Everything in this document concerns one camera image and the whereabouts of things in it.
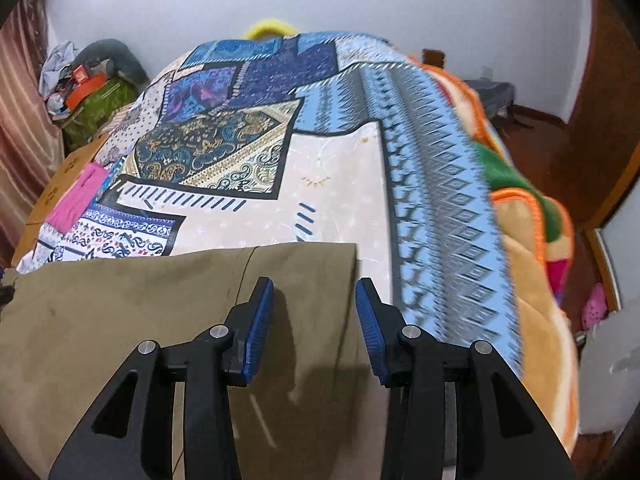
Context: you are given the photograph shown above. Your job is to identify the olive green pants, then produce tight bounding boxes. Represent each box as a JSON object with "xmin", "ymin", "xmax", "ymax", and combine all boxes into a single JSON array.
[{"xmin": 1, "ymin": 243, "xmax": 388, "ymax": 479}]

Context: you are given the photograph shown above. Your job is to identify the white mini fridge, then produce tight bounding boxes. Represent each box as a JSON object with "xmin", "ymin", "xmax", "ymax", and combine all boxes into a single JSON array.
[{"xmin": 578, "ymin": 300, "xmax": 639, "ymax": 434}]

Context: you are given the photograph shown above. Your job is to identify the pink slipper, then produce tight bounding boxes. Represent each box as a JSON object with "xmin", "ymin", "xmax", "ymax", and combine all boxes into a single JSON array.
[{"xmin": 580, "ymin": 283, "xmax": 608, "ymax": 330}]

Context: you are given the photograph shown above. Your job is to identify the orange fleece blanket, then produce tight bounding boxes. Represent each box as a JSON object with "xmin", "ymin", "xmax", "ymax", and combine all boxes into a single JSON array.
[{"xmin": 420, "ymin": 64, "xmax": 579, "ymax": 453}]

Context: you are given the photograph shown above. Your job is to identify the pink garment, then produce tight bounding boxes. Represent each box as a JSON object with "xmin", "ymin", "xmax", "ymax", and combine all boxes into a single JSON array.
[{"xmin": 46, "ymin": 162, "xmax": 108, "ymax": 234}]

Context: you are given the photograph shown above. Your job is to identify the striped brown curtain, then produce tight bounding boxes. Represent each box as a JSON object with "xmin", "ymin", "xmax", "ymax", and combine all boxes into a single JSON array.
[{"xmin": 1, "ymin": 0, "xmax": 64, "ymax": 266}]

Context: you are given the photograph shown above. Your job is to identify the brown wooden door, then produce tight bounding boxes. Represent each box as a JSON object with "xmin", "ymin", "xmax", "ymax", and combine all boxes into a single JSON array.
[{"xmin": 568, "ymin": 0, "xmax": 639, "ymax": 229}]

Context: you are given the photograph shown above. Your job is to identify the green storage box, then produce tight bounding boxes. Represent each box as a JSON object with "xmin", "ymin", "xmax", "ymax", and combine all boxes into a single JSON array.
[{"xmin": 58, "ymin": 77, "xmax": 138, "ymax": 155}]

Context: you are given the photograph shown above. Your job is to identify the grey bag on floor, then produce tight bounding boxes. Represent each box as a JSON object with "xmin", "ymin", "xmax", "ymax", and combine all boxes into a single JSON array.
[{"xmin": 465, "ymin": 78, "xmax": 516, "ymax": 120}]

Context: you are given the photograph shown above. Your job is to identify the blue patchwork bed quilt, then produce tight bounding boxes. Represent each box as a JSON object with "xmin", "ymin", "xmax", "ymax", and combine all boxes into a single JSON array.
[{"xmin": 17, "ymin": 32, "xmax": 524, "ymax": 373}]

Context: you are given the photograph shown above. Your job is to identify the orange box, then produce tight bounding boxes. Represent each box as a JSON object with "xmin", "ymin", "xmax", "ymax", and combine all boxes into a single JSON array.
[{"xmin": 65, "ymin": 74, "xmax": 107, "ymax": 110}]

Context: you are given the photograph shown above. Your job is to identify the grey neck pillow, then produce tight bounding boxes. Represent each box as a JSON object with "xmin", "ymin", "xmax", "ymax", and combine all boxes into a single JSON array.
[{"xmin": 70, "ymin": 38, "xmax": 149, "ymax": 87}]

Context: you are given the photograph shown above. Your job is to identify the grey crumpled cloth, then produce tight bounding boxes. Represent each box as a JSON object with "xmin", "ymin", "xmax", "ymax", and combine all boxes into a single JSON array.
[{"xmin": 38, "ymin": 40, "xmax": 78, "ymax": 98}]

